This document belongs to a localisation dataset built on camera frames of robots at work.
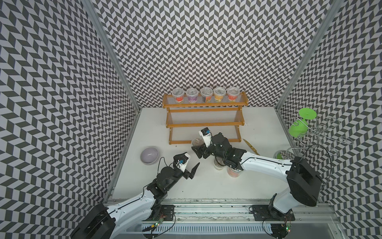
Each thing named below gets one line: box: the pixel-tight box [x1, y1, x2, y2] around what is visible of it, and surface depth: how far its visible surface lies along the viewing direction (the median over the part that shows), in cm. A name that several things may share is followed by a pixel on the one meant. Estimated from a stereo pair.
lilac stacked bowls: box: [140, 146, 160, 165], surface depth 90 cm
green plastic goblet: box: [288, 107, 317, 138], surface depth 72 cm
